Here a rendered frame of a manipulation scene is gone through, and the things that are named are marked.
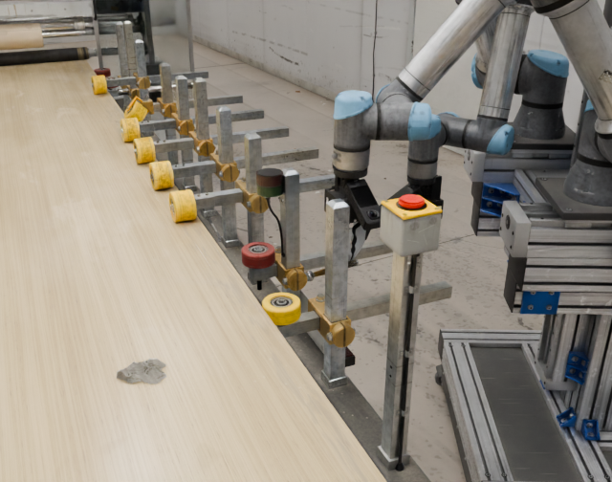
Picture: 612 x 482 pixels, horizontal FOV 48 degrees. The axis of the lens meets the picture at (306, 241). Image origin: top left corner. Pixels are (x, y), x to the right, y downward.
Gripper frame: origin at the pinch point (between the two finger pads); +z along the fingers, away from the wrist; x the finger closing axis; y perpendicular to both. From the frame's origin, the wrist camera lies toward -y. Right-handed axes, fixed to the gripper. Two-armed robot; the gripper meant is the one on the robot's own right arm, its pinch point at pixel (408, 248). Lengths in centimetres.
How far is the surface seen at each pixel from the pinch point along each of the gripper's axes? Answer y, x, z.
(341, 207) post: -36, -31, -30
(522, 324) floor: 98, 57, 83
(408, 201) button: -37, -56, -40
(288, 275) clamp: -37.5, -7.4, -3.3
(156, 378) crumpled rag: -75, -40, -8
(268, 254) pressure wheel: -41.1, -3.7, -7.8
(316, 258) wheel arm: -27.7, -1.5, -3.1
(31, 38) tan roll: -76, 251, -21
